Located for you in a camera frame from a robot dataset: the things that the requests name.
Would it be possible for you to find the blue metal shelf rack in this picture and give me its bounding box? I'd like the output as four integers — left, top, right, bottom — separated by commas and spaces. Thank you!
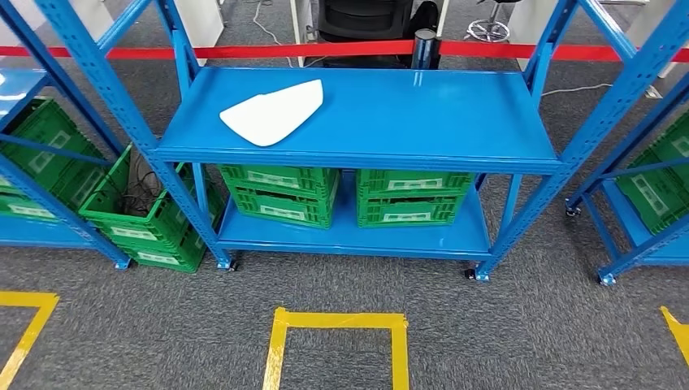
32, 0, 689, 284
0, 0, 132, 272
564, 72, 689, 288

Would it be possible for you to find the white plastic panel part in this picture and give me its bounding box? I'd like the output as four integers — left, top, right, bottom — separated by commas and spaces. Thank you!
218, 79, 326, 149

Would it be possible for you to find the red barrier belt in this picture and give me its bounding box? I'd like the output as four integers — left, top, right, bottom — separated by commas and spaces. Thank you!
0, 39, 416, 62
438, 41, 689, 64

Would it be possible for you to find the black office chair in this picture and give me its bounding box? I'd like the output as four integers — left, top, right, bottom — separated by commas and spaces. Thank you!
316, 0, 416, 69

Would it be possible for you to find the white desk panel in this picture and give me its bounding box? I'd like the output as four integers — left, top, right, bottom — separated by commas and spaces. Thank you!
289, 0, 319, 61
626, 0, 689, 80
173, 0, 226, 67
0, 0, 115, 48
507, 0, 562, 72

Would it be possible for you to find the black stool chrome base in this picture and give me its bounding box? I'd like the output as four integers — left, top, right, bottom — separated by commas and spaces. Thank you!
464, 0, 524, 45

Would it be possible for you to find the yellow floor tape square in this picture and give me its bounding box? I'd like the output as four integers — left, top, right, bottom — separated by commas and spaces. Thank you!
660, 305, 689, 368

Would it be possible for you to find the dark shiny barrier post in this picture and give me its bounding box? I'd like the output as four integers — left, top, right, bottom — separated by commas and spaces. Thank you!
411, 28, 440, 72

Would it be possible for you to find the white floor cable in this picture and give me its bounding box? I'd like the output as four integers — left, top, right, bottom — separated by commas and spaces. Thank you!
540, 81, 664, 100
250, 0, 327, 70

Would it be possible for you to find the black cable bundle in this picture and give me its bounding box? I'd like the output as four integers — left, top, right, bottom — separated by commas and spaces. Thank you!
114, 152, 163, 218

